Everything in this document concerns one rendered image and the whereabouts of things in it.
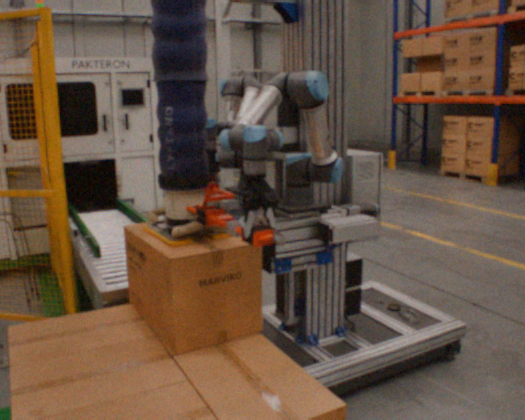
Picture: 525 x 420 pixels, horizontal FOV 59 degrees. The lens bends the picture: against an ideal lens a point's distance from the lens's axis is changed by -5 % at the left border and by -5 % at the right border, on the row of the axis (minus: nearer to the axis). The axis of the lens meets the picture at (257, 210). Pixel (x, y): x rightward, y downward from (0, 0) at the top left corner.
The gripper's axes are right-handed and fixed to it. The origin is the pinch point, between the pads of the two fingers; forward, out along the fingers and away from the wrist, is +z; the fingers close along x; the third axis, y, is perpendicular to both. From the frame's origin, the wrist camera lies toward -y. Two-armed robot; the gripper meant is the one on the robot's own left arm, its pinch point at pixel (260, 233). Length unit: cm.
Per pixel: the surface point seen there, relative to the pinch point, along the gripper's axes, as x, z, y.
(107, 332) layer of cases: 39, 53, 65
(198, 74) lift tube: -3, -55, 49
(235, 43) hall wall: -526, -190, 942
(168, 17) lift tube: 8, -77, 52
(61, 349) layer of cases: 60, 53, 60
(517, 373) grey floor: -165, 108, -10
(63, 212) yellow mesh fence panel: 35, 20, 174
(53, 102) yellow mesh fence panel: 34, -47, 174
